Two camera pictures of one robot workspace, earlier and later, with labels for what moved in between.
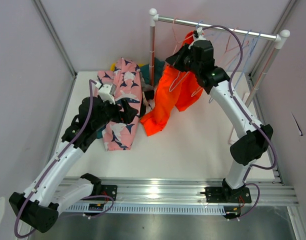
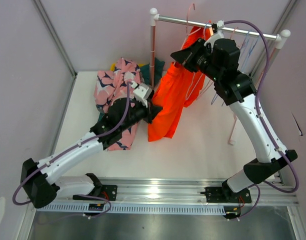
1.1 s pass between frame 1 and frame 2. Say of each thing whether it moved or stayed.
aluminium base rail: stayed
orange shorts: moved
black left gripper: moved
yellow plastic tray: stayed
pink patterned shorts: stayed
